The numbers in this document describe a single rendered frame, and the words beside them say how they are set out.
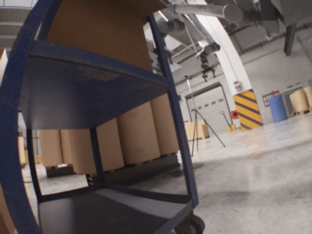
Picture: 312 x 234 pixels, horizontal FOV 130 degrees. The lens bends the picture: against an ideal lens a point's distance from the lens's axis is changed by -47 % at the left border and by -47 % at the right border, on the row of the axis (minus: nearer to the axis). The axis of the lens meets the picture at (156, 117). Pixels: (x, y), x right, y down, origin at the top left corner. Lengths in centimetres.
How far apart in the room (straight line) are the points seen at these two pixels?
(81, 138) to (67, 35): 84
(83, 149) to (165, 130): 89
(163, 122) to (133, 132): 44
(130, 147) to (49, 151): 173
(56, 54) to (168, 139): 141
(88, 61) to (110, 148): 88
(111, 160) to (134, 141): 28
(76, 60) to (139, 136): 106
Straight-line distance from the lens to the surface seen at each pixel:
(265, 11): 161
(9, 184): 21
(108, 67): 29
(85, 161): 105
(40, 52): 26
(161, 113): 155
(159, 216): 45
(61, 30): 33
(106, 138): 108
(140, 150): 123
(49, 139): 263
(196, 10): 171
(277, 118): 526
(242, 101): 579
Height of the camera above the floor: 35
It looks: 10 degrees up
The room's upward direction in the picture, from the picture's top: 11 degrees counter-clockwise
